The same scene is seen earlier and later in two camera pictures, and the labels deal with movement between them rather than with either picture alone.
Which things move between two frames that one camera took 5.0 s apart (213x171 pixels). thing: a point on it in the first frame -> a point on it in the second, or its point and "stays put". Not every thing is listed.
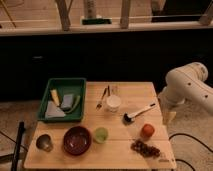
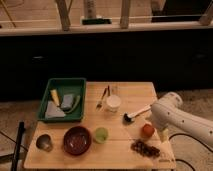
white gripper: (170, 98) -> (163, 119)
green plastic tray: (63, 99) stays put
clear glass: (115, 90) stays put
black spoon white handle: (129, 118) stays put
